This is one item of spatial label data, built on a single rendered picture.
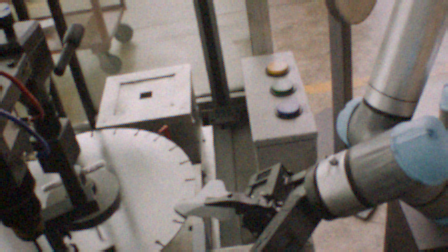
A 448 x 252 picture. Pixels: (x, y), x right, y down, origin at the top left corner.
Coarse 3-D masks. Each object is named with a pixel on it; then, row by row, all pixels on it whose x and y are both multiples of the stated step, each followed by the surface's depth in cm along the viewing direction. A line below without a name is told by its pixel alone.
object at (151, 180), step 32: (96, 160) 83; (128, 160) 82; (160, 160) 81; (128, 192) 76; (160, 192) 75; (192, 192) 74; (0, 224) 75; (96, 224) 72; (128, 224) 71; (160, 224) 70
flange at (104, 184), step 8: (88, 176) 76; (96, 176) 78; (104, 176) 78; (112, 176) 78; (88, 184) 75; (96, 184) 77; (104, 184) 77; (112, 184) 77; (56, 192) 77; (64, 192) 74; (96, 192) 75; (104, 192) 75; (112, 192) 75; (48, 200) 76; (56, 200) 76; (104, 200) 74; (112, 200) 74; (104, 208) 73; (112, 208) 74; (88, 216) 72; (96, 216) 72; (72, 224) 72; (80, 224) 72
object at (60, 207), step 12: (72, 180) 64; (72, 192) 64; (84, 192) 66; (60, 204) 66; (72, 204) 66; (84, 204) 66; (96, 204) 67; (48, 216) 65; (60, 216) 65; (72, 216) 66; (84, 216) 67; (48, 228) 65; (60, 228) 68; (60, 240) 67
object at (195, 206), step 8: (208, 184) 73; (216, 184) 72; (200, 192) 72; (208, 192) 71; (216, 192) 71; (224, 192) 71; (184, 200) 71; (192, 200) 70; (200, 200) 69; (176, 208) 71; (184, 208) 70; (192, 208) 69; (200, 208) 69; (208, 208) 68; (216, 208) 68; (224, 208) 68; (232, 208) 67; (184, 216) 71; (200, 216) 70; (208, 216) 69; (216, 216) 69; (224, 216) 68; (232, 216) 68
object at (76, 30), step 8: (72, 24) 59; (80, 24) 59; (72, 32) 58; (80, 32) 59; (64, 40) 58; (72, 40) 58; (80, 40) 58; (64, 48) 57; (72, 48) 57; (64, 56) 56; (56, 64) 55; (64, 64) 55; (56, 72) 55; (64, 72) 55
